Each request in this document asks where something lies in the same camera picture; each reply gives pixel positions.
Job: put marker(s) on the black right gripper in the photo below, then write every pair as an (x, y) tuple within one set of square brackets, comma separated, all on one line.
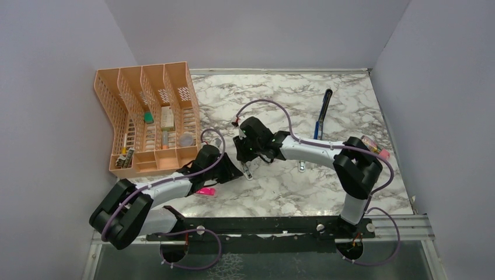
[(242, 154)]

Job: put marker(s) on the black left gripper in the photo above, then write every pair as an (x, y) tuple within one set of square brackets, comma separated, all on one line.
[(231, 171)]

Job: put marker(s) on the white eraser block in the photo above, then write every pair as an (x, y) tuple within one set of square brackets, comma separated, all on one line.
[(246, 171)]

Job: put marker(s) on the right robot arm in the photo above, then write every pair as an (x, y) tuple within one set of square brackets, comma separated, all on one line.
[(357, 168)]

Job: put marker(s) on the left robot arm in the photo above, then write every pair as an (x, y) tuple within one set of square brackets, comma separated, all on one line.
[(126, 211)]

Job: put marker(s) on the clear tape roll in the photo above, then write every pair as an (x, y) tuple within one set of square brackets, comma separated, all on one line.
[(186, 140)]

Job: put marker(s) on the pink highlighter marker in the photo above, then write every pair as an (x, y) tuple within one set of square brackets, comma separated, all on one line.
[(206, 191)]

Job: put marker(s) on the white paper card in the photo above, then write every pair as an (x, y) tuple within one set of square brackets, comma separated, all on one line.
[(167, 119)]

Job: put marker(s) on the green eraser in organizer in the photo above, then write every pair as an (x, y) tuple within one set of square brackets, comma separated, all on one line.
[(148, 118)]

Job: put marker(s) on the orange plastic desk organizer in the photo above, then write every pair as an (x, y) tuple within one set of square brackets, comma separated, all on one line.
[(155, 116)]

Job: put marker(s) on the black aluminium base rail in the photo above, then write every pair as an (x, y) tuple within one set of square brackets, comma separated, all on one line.
[(320, 227)]

